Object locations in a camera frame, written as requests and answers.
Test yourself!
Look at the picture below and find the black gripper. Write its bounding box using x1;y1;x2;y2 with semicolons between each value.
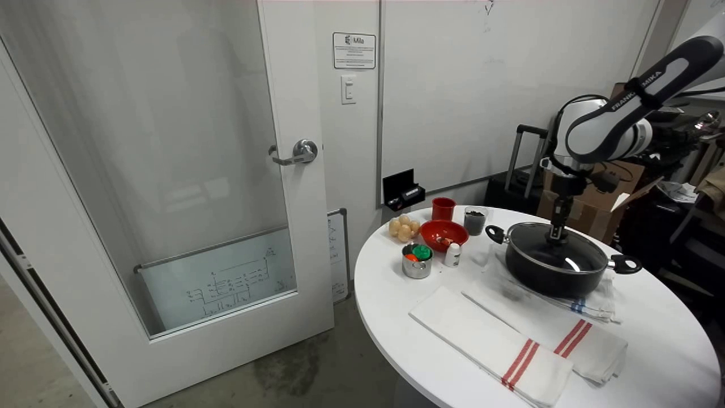
544;165;589;239

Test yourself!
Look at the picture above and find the glass lid with black knob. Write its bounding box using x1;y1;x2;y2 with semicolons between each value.
506;219;608;278

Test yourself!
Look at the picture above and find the black cooking pot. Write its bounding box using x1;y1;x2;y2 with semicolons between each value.
486;219;644;300

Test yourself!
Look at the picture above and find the open cardboard box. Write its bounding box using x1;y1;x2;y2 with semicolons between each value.
538;155;665;244

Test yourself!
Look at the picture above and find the measuring cup with dark contents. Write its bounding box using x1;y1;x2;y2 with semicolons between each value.
462;209;487;239

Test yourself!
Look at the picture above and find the white towel with blue stripes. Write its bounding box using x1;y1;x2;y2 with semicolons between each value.
563;274;625;326

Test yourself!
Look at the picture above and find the black chair with clutter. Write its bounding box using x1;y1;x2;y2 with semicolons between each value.
615;150;725;307

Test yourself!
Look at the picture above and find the small white shaker bottle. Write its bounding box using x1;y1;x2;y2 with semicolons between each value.
443;241;465;270

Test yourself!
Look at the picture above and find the red mug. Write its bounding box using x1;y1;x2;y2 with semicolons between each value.
431;196;459;224

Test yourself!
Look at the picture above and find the red bowl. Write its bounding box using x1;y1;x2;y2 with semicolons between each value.
417;217;472;253

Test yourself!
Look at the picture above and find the white towel with red stripes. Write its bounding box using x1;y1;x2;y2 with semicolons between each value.
460;278;630;388
409;283;573;408

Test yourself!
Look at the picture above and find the metal tin with colourful items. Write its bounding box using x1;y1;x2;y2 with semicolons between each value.
401;241;437;281

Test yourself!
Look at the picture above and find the pale yellow bread roll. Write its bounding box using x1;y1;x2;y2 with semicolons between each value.
387;214;424;244

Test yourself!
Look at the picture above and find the white door with frosted glass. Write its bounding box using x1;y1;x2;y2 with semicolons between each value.
0;0;339;408

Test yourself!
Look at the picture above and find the large wall whiteboard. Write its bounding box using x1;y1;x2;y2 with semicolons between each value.
377;0;665;209

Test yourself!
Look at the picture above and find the white light switch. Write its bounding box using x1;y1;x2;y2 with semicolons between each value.
339;72;358;106

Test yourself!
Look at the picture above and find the silver door lever handle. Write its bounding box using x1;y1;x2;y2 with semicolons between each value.
267;139;322;168

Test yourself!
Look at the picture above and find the white wall sign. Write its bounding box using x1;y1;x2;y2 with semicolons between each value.
331;29;379;72

